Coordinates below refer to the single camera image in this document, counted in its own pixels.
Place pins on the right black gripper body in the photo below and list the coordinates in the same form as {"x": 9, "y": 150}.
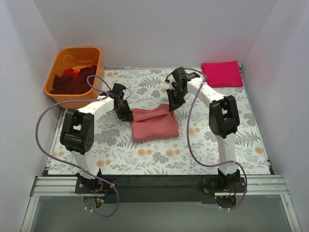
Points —
{"x": 175, "y": 95}

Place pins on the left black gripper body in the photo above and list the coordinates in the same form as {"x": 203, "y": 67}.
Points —
{"x": 123, "y": 111}

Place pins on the salmon pink polo shirt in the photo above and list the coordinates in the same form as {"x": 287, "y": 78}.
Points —
{"x": 159, "y": 123}

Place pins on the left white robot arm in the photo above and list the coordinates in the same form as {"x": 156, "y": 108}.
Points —
{"x": 78, "y": 127}

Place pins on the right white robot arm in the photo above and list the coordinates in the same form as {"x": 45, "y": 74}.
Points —
{"x": 223, "y": 116}

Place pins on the folded magenta t shirt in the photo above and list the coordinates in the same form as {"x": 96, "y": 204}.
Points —
{"x": 225, "y": 74}

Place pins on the dark red clothes in basket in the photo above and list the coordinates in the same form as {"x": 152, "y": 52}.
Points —
{"x": 73, "y": 82}

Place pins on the orange plastic laundry basket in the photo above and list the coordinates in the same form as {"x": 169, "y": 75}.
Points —
{"x": 76, "y": 58}

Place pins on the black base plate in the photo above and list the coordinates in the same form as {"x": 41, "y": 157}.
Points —
{"x": 166, "y": 188}

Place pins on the aluminium frame rail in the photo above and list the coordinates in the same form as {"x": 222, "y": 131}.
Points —
{"x": 65, "y": 186}

